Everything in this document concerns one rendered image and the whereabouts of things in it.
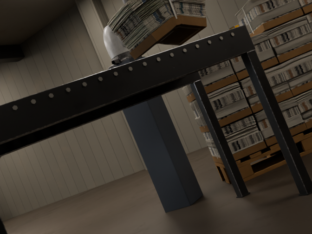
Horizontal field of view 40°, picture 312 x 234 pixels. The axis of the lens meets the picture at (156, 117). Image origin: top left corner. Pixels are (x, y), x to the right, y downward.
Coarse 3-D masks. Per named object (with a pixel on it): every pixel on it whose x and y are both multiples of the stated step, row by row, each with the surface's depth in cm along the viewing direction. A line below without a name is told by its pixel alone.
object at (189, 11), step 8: (176, 0) 201; (184, 0) 203; (192, 0) 205; (200, 0) 206; (184, 8) 203; (192, 8) 204; (200, 8) 206; (192, 16) 204; (200, 16) 205; (184, 24) 201; (176, 32) 209; (184, 32) 210; (192, 32) 211; (168, 40) 220; (176, 40) 221; (184, 40) 222
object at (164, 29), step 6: (168, 24) 197; (174, 24) 198; (156, 30) 194; (162, 30) 195; (168, 30) 197; (150, 36) 194; (156, 36) 194; (162, 36) 195; (144, 42) 201; (150, 42) 197; (138, 48) 209; (144, 48) 205; (132, 54) 217; (138, 54) 213
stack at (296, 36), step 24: (288, 24) 277; (264, 48) 276; (288, 48) 276; (216, 72) 272; (288, 72) 275; (216, 96) 271; (240, 96) 272; (240, 120) 272; (264, 120) 273; (288, 120) 273; (240, 144) 271; (240, 168) 269; (264, 168) 284
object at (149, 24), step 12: (132, 0) 192; (144, 0) 194; (156, 0) 197; (120, 12) 199; (132, 12) 192; (144, 12) 193; (156, 12) 196; (168, 12) 199; (108, 24) 215; (120, 24) 206; (132, 24) 200; (144, 24) 193; (156, 24) 195; (120, 36) 216; (132, 36) 207; (144, 36) 199; (132, 48) 213
